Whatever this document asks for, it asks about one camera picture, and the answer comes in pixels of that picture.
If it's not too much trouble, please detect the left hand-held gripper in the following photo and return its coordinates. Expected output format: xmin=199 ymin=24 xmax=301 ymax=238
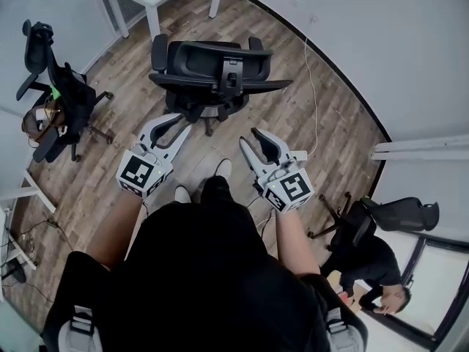
xmin=116 ymin=112 xmax=193 ymax=199

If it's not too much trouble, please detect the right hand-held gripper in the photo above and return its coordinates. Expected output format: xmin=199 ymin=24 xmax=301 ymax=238
xmin=239 ymin=127 xmax=314 ymax=215

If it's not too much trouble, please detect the black office chair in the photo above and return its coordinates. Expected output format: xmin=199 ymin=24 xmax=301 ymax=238
xmin=148 ymin=34 xmax=294 ymax=137

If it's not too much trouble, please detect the person's left forearm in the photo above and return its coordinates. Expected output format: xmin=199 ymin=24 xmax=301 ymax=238
xmin=86 ymin=191 xmax=148 ymax=271

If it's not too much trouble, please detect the person's right forearm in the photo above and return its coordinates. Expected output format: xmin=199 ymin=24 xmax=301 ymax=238
xmin=273 ymin=204 xmax=322 ymax=276

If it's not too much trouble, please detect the black chair with headrest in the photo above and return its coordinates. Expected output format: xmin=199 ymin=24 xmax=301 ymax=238
xmin=309 ymin=192 xmax=440 ymax=253

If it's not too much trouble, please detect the black mesh chair with bags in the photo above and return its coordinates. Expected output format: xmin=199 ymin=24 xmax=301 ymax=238
xmin=15 ymin=19 xmax=115 ymax=164

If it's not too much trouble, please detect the person's white shoe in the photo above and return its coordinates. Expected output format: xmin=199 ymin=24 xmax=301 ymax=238
xmin=174 ymin=185 xmax=192 ymax=205
xmin=215 ymin=158 xmax=234 ymax=180

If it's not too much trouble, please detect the person's black trouser leg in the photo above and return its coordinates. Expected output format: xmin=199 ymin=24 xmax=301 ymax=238
xmin=199 ymin=175 xmax=232 ymax=207

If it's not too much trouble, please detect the brown handbag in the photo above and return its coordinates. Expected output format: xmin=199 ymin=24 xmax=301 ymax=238
xmin=21 ymin=99 xmax=67 ymax=148

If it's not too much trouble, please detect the grey vent grille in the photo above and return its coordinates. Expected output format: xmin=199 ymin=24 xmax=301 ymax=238
xmin=96 ymin=0 xmax=148 ymax=37

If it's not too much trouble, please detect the person's black shirt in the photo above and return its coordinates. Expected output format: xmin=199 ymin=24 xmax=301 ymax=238
xmin=41 ymin=200 xmax=369 ymax=352

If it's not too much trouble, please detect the white table with slanted leg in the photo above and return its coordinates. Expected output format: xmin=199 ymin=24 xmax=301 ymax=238
xmin=0 ymin=169 xmax=57 ymax=271

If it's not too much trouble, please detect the black round stand base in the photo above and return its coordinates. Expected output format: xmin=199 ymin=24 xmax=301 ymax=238
xmin=0 ymin=261 xmax=27 ymax=285

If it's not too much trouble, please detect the white floor cable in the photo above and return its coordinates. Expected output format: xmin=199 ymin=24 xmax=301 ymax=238
xmin=305 ymin=37 xmax=320 ymax=158

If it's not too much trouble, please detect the black floor cable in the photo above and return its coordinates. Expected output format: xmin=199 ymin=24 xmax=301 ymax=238
xmin=20 ymin=219 xmax=74 ymax=247

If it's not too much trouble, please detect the white table frame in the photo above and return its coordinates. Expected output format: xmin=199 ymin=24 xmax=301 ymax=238
xmin=371 ymin=135 xmax=469 ymax=161

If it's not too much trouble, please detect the grey harness strap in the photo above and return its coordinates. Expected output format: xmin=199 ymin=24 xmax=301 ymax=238
xmin=57 ymin=304 xmax=99 ymax=352
xmin=325 ymin=305 xmax=369 ymax=352

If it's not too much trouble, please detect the black window frame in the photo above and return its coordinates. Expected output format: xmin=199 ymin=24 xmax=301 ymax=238
xmin=366 ymin=229 xmax=469 ymax=352

